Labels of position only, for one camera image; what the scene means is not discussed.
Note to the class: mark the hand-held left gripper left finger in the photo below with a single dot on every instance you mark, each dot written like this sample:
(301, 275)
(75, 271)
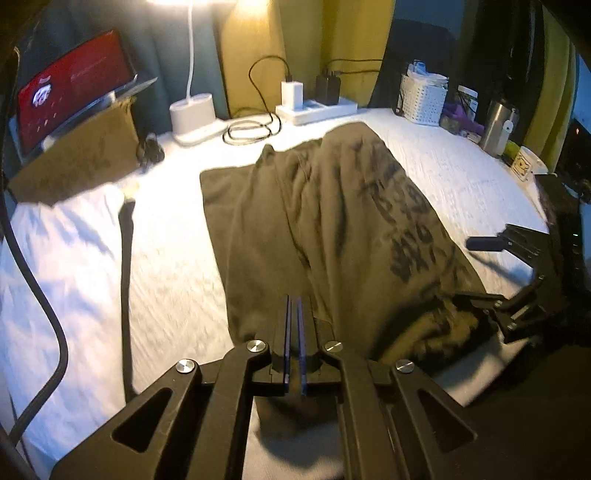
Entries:
(288, 323)

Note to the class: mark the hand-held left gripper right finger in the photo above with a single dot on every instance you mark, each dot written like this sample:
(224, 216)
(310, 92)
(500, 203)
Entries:
(302, 332)

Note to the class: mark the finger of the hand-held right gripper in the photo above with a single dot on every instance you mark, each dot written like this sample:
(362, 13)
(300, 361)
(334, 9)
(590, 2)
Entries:
(521, 309)
(485, 243)

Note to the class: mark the olive green t-shirt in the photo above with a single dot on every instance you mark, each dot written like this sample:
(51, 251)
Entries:
(332, 221)

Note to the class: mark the white cartoon mug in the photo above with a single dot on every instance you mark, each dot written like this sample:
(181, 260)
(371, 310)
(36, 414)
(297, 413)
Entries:
(526, 164)

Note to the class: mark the yellow plastic bag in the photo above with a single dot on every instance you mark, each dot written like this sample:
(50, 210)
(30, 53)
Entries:
(512, 150)

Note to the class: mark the stainless steel thermos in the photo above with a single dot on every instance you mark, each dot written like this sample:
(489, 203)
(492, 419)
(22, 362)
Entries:
(496, 129)

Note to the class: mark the green plush ball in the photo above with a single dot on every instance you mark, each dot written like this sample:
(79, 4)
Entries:
(450, 123)

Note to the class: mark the purple plush toy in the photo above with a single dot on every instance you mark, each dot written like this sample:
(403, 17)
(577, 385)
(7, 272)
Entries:
(461, 113)

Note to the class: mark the yellow curtain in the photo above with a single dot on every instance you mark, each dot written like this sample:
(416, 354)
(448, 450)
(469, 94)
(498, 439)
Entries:
(561, 115)
(351, 32)

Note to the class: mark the white perforated basket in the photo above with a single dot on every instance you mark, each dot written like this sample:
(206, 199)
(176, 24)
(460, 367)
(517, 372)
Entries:
(422, 101)

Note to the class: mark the blue white tissue packs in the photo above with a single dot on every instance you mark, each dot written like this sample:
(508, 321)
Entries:
(422, 71)

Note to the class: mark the pale yellow small object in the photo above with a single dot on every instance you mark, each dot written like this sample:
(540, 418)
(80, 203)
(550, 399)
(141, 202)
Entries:
(132, 187)

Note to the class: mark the white power strip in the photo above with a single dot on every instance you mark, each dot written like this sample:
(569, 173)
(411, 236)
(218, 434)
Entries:
(318, 112)

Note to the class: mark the black charger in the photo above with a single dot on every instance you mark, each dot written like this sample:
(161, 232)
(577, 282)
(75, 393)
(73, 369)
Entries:
(328, 90)

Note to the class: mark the small black earphones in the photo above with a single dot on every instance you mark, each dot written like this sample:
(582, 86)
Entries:
(152, 150)

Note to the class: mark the white desk lamp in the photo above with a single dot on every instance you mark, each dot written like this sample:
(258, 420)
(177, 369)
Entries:
(194, 115)

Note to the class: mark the white charger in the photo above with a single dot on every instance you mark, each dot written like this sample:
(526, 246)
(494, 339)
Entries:
(293, 94)

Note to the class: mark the dark window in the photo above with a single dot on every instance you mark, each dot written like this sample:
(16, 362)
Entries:
(425, 14)

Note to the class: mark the white crumpled cloth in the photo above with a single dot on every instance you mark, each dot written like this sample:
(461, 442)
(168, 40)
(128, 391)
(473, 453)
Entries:
(55, 258)

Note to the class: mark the brown cardboard box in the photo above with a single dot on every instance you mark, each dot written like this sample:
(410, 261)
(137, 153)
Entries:
(78, 157)

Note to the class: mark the teal curtain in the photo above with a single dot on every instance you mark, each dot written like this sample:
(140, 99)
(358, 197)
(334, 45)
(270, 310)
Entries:
(152, 46)

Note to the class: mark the laptop with red screen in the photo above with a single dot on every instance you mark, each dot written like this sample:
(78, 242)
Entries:
(74, 78)

